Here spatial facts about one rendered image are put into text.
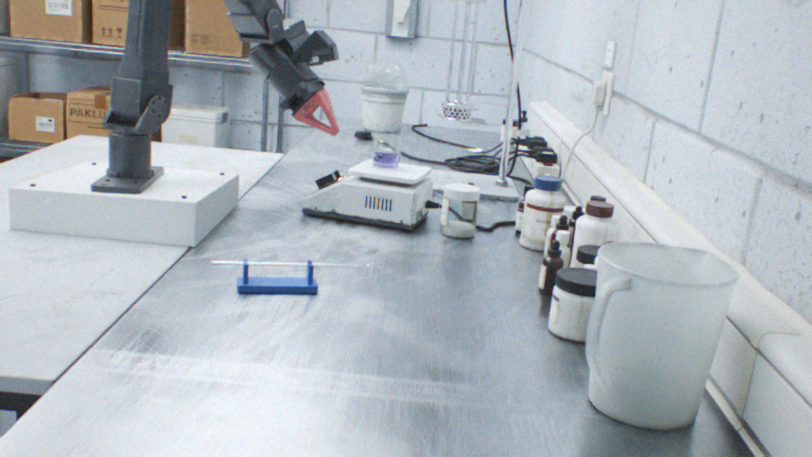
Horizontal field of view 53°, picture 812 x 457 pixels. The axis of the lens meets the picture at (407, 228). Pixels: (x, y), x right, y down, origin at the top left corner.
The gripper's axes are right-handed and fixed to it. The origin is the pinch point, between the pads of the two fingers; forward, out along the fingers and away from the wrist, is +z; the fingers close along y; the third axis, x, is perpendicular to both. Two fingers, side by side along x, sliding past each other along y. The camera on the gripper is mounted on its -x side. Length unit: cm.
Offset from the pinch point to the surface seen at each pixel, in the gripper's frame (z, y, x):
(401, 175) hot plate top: 14.7, -10.1, -6.7
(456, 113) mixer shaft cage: 11.4, 27.1, -12.6
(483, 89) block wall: -1, 230, 14
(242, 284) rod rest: 13, -51, 5
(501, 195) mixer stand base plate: 29.8, 21.6, -9.4
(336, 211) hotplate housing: 11.8, -12.1, 5.3
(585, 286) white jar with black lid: 41, -48, -26
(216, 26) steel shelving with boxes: -90, 171, 66
